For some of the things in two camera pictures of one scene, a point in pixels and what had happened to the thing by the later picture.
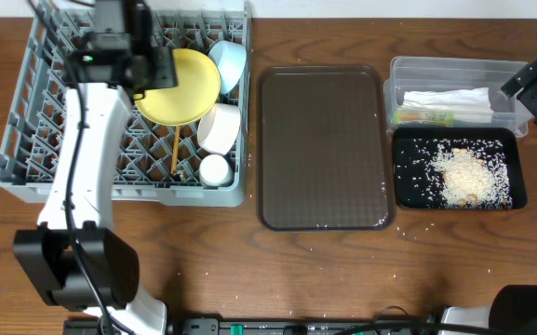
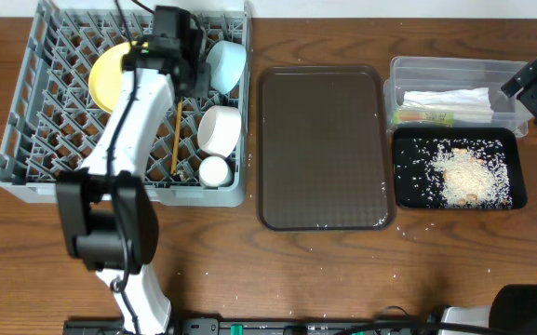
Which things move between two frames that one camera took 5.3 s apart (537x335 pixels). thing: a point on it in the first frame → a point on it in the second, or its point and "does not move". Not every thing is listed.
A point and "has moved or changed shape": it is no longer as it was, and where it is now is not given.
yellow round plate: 192,101 has moved or changed shape
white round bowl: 218,129 does not move
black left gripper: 162,68 → 201,76
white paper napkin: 467,105 does not move
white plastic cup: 216,171 does not move
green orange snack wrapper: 425,117 does not move
